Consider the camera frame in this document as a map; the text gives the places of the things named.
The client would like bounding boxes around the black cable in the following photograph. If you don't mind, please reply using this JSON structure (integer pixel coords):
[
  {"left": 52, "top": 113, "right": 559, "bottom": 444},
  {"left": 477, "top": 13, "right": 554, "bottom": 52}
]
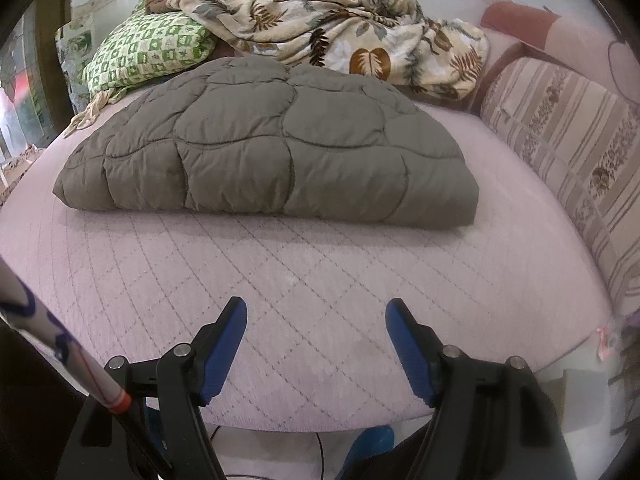
[{"left": 207, "top": 425, "right": 326, "bottom": 480}]

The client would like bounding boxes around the reddish pink bolster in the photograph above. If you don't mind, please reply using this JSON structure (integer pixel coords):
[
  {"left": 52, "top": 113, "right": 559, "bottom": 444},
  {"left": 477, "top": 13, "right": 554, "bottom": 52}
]
[{"left": 480, "top": 1, "right": 640, "bottom": 111}]

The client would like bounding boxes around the beige fringed cloth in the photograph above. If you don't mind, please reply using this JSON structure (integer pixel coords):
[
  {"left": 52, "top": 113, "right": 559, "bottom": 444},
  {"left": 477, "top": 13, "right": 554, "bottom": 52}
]
[{"left": 62, "top": 87, "right": 131, "bottom": 137}]

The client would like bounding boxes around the brown wooden door frame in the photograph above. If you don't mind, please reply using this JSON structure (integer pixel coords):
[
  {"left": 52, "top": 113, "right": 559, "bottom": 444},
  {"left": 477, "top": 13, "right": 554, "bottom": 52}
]
[{"left": 30, "top": 0, "right": 76, "bottom": 136}]

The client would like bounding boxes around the blue slipper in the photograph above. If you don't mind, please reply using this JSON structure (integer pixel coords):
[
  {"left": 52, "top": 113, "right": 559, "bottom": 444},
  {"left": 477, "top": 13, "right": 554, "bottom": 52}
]
[{"left": 337, "top": 425, "right": 396, "bottom": 480}]

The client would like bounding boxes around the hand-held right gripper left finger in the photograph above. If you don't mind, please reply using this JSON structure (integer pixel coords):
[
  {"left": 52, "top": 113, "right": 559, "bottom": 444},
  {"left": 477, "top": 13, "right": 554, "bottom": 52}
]
[{"left": 55, "top": 296, "right": 248, "bottom": 480}]

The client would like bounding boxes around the white green printed pillow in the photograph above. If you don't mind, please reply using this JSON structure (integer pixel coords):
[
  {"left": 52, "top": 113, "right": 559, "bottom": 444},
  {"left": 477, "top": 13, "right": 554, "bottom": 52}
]
[{"left": 54, "top": 14, "right": 96, "bottom": 116}]

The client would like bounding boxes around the floral leaf print blanket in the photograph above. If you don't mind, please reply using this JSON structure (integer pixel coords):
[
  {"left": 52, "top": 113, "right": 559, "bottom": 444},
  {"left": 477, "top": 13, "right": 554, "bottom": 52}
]
[{"left": 145, "top": 0, "right": 491, "bottom": 101}]

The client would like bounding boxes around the green patterned pillow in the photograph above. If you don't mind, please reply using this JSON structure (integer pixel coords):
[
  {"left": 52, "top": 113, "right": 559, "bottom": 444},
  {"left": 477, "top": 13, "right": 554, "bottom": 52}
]
[{"left": 81, "top": 10, "right": 217, "bottom": 95}]

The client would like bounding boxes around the striped floral back cushion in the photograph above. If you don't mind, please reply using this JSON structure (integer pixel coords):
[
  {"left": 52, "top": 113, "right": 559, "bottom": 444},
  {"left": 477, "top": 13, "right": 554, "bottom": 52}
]
[{"left": 477, "top": 56, "right": 640, "bottom": 316}]

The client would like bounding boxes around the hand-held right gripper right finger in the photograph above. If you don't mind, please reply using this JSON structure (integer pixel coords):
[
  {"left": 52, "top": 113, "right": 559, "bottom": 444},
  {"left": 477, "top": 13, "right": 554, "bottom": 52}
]
[{"left": 385, "top": 298, "right": 581, "bottom": 480}]

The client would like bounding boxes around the white printed stick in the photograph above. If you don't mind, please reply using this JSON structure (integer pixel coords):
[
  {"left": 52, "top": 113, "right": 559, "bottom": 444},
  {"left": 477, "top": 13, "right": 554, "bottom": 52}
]
[{"left": 0, "top": 255, "right": 132, "bottom": 415}]

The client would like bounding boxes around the pink quilted bed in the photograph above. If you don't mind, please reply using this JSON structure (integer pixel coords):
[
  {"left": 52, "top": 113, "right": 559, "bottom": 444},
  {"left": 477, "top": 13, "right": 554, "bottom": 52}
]
[{"left": 0, "top": 95, "right": 616, "bottom": 433}]

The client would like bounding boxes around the grey quilted comforter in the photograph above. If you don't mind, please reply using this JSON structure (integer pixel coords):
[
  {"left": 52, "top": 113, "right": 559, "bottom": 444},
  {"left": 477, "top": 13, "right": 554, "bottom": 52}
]
[{"left": 52, "top": 56, "right": 481, "bottom": 231}]

